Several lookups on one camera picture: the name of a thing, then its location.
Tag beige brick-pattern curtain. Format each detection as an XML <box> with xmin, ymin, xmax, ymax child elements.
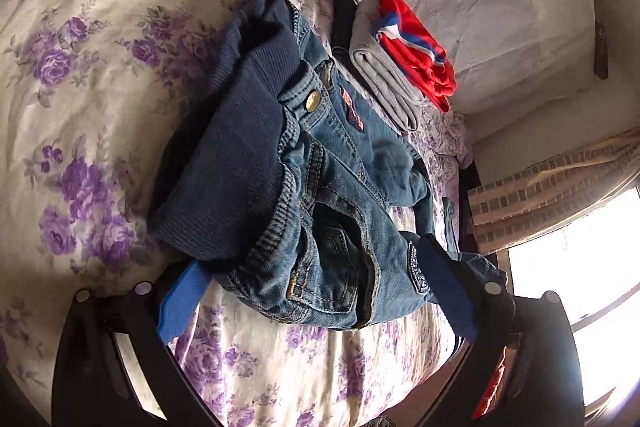
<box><xmin>468</xmin><ymin>128</ymin><xmax>639</xmax><ymax>255</ymax></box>

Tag blue denim jeans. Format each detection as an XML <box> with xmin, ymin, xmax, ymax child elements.
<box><xmin>148</xmin><ymin>0</ymin><xmax>506</xmax><ymax>340</ymax></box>

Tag folded grey sweatpants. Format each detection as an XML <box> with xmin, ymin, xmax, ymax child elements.
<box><xmin>349</xmin><ymin>0</ymin><xmax>428</xmax><ymax>132</ymax></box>

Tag purple floral bedsheet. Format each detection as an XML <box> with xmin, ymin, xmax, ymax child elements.
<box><xmin>1</xmin><ymin>0</ymin><xmax>454</xmax><ymax>426</ymax></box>

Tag folded black garment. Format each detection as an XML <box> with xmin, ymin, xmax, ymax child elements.
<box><xmin>330</xmin><ymin>0</ymin><xmax>357</xmax><ymax>67</ymax></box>

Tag folded red striped garment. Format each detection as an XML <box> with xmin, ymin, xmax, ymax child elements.
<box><xmin>372</xmin><ymin>0</ymin><xmax>458</xmax><ymax>113</ymax></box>

